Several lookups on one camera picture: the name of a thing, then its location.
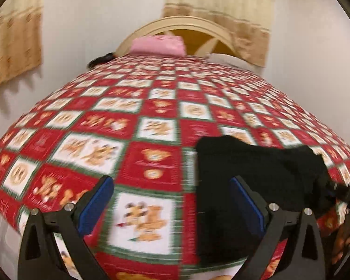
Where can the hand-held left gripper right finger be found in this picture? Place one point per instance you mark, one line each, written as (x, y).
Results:
(246, 202)

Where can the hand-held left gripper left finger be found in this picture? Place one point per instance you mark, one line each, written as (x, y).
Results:
(95, 202)

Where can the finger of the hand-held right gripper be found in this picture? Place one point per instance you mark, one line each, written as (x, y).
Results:
(345, 192)
(348, 239)

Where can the black pants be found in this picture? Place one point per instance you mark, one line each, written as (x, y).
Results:
(250, 163)

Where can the red patchwork printed blanket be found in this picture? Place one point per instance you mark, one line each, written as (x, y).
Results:
(151, 116)

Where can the striped pillow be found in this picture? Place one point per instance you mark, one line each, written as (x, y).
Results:
(230, 61)

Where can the black hairbrush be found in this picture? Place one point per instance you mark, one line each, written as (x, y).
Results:
(100, 59)

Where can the pink pillow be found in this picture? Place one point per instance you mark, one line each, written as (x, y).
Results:
(159, 45)

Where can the cream wooden headboard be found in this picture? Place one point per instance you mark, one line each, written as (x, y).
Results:
(192, 24)

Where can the beige floral curtain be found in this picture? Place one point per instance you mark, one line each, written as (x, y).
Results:
(14, 29)
(221, 5)

